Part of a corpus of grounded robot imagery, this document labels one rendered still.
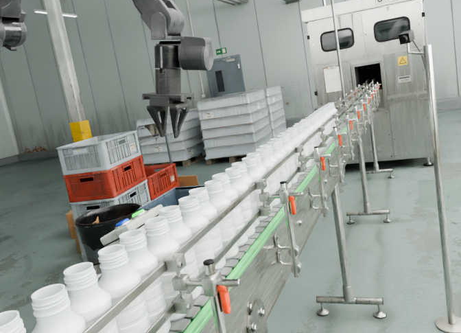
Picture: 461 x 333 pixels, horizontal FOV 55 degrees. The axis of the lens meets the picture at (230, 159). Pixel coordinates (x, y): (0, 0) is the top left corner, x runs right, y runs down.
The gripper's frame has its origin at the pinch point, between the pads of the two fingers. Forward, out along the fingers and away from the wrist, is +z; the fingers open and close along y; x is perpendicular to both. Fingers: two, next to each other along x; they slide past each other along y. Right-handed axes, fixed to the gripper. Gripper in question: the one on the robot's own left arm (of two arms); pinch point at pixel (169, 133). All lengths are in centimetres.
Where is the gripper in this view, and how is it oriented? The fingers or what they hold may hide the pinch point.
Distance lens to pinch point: 102.2
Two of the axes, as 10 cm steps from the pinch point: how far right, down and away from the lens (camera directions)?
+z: -0.1, 9.8, 2.2
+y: -9.4, -0.8, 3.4
